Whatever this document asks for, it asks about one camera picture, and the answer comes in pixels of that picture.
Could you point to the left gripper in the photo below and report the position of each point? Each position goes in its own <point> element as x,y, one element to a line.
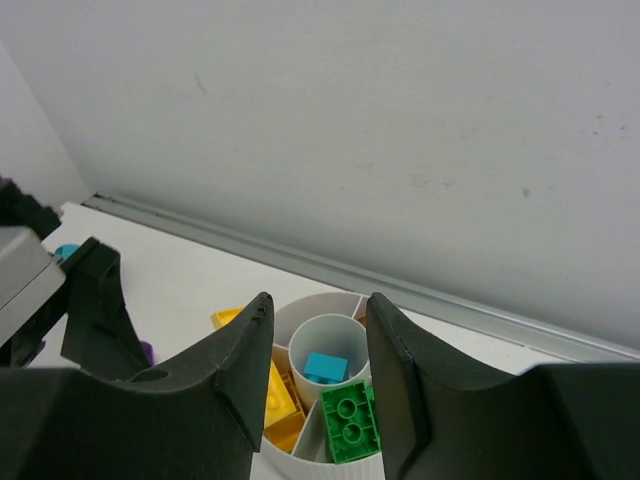
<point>99,335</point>

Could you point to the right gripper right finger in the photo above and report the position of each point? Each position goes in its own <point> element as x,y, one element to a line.
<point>442,414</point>

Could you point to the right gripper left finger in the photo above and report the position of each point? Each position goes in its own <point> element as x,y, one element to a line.
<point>197,415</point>

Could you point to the purple yellow green lego cluster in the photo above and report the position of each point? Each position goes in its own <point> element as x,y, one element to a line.
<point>148,352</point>

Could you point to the yellow lego brick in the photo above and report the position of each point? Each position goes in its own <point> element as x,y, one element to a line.
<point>284,414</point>

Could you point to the green lego brick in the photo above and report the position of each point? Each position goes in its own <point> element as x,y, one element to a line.
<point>350,421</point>

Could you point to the teal purple butterfly lego cluster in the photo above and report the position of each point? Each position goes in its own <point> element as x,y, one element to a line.
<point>65,251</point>

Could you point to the teal lego brick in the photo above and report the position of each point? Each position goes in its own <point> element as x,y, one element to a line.
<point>325,369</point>

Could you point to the white divided round container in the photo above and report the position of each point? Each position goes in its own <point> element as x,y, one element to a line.
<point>322,323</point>

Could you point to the long yellow lego plate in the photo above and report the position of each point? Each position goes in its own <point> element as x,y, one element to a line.
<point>222,318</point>

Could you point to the orange brown lego piece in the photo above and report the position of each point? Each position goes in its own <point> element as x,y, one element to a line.
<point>361,318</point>

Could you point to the aluminium frame rail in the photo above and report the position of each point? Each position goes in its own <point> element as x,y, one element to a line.
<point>460,312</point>

